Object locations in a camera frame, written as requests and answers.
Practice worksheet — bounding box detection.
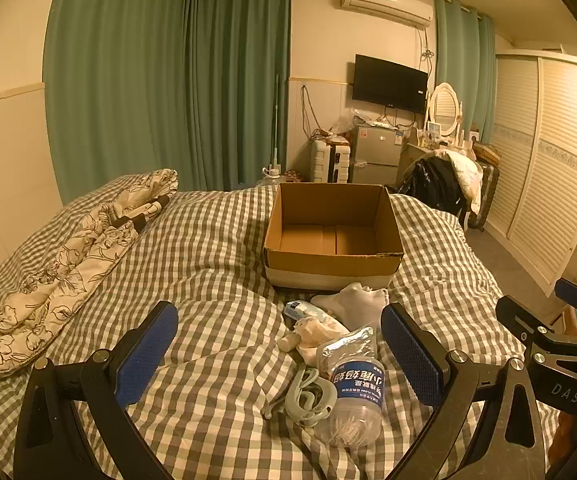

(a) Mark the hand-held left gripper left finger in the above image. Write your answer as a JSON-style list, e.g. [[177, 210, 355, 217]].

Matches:
[[13, 301, 179, 480]]

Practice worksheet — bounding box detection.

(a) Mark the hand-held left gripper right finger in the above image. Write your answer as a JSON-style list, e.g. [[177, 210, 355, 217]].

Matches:
[[381, 302, 551, 480]]

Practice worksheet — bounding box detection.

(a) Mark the clear plastic water bottle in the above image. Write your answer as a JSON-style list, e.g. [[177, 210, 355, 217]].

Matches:
[[315, 326, 386, 448]]

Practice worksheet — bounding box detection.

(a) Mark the white sock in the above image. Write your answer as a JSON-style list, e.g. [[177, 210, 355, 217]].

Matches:
[[311, 282, 390, 328]]

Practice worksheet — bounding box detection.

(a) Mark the pale green strap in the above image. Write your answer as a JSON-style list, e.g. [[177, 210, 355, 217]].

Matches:
[[263, 366, 336, 426]]

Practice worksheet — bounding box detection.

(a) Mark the small blue white packet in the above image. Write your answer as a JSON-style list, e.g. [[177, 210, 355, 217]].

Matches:
[[283, 300, 336, 323]]

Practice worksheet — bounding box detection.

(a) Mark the small white tube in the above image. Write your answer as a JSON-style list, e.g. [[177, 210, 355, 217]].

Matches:
[[276, 332, 303, 354]]

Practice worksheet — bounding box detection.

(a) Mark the brown cardboard box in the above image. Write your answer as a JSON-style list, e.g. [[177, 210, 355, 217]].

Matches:
[[262, 182, 405, 293]]

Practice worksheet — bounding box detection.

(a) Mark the checkered bed sheet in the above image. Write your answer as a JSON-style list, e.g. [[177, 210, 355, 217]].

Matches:
[[0, 182, 569, 480]]

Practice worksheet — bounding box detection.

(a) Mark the floral quilt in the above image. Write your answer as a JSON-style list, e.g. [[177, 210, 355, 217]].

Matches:
[[0, 168, 179, 380]]

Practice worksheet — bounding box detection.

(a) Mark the dark suitcase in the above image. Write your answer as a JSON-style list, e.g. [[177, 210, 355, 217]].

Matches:
[[468, 160, 500, 231]]

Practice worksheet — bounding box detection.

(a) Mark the white louvered wardrobe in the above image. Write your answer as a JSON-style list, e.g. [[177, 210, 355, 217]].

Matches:
[[483, 50, 577, 286]]

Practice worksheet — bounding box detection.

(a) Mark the white padded jacket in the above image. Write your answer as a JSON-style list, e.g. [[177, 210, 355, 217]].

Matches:
[[435, 150, 484, 211]]

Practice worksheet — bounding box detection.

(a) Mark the silver mini fridge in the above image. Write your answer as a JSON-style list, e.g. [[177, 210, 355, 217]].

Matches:
[[349, 124, 403, 184]]

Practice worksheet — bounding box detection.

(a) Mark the white suitcase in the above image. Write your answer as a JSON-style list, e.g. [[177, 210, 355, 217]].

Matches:
[[309, 138, 351, 184]]

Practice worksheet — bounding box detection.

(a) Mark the clear water jug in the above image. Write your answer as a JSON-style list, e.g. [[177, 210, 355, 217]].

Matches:
[[261, 165, 285, 189]]

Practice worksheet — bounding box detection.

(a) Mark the white oval vanity mirror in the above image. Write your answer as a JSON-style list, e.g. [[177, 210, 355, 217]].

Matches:
[[426, 82, 461, 143]]

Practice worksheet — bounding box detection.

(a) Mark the narrow green curtain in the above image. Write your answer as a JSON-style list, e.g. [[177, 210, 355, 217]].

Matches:
[[433, 0, 497, 143]]

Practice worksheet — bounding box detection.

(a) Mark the white mop pole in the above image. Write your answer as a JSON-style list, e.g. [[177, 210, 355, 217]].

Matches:
[[270, 74, 282, 176]]

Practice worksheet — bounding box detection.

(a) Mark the wide green curtain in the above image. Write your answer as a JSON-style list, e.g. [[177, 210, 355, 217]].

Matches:
[[42, 0, 291, 206]]

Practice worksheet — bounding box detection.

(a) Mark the white air conditioner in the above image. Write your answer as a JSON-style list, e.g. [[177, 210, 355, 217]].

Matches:
[[339, 0, 434, 29]]

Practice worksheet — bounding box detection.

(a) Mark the black wall television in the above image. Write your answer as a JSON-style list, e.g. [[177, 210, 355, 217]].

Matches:
[[352, 54, 429, 115]]

